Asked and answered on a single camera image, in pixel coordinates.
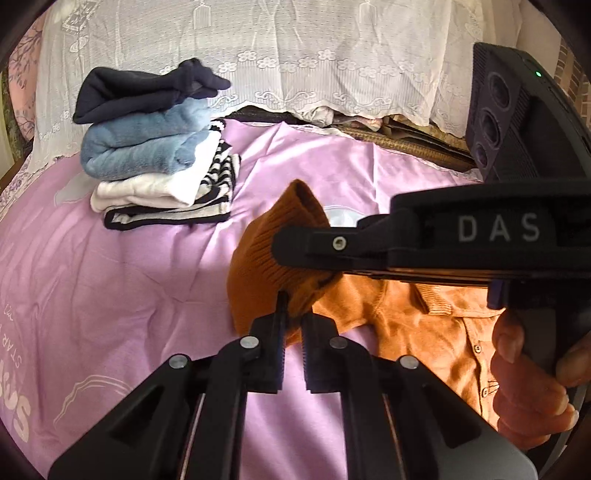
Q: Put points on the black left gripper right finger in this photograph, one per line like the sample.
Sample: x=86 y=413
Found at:
x=335 y=364

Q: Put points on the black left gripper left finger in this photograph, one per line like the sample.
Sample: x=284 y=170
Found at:
x=251 y=364

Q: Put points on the orange knit cardigan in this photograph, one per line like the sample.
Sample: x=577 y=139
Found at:
x=448 y=328

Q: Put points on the person's right hand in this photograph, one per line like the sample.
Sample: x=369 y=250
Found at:
x=531 y=404

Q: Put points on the brown woven mat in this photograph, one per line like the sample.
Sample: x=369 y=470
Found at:
x=394 y=132

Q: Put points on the folded black white striped garment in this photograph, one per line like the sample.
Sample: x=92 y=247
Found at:
x=212 y=207

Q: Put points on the purple bed sheet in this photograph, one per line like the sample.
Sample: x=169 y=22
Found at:
x=88 y=313

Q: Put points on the white lace cover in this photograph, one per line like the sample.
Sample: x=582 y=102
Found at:
x=308 y=58

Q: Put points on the folded light blue fleece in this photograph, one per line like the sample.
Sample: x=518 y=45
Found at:
x=142 y=143

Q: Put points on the folded navy garment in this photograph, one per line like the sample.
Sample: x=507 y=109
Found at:
x=107 y=93

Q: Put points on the pink floral pillow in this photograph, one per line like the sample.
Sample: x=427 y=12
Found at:
x=22 y=77

